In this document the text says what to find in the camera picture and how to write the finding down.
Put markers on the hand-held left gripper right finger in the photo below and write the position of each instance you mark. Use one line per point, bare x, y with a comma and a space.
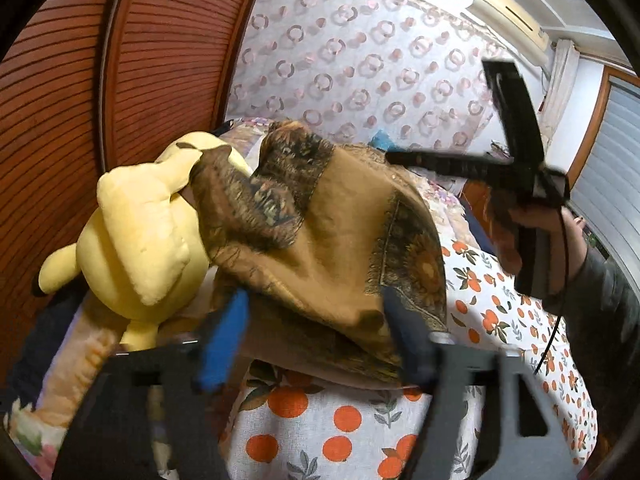
405, 340

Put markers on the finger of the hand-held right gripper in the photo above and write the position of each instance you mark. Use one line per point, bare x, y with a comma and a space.
515, 110
440, 162

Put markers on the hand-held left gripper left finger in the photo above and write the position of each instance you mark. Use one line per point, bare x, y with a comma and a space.
225, 340

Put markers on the brown patterned garment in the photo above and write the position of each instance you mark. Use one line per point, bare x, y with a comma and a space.
340, 240

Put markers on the person's right forearm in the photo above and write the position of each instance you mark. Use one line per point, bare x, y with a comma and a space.
600, 310

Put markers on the person's right hand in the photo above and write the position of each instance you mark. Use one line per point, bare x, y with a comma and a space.
576, 247

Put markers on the beige side curtain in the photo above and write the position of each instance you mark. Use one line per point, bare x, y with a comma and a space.
560, 90

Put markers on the blue cloth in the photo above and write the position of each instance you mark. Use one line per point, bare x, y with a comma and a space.
382, 141

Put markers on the beige air conditioner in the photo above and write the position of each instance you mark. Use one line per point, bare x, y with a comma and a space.
505, 12

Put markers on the grey window blind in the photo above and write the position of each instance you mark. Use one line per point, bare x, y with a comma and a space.
615, 160

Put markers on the yellow plush toy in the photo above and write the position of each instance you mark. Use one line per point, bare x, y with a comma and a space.
145, 240

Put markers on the circle print curtain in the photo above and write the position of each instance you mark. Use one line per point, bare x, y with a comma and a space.
350, 60

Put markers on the floral blanket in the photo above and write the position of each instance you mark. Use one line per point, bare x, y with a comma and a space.
85, 355

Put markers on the wooden louvered wardrobe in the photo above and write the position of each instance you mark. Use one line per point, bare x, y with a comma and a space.
165, 60

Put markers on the wooden window frame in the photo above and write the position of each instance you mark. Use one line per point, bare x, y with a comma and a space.
597, 110

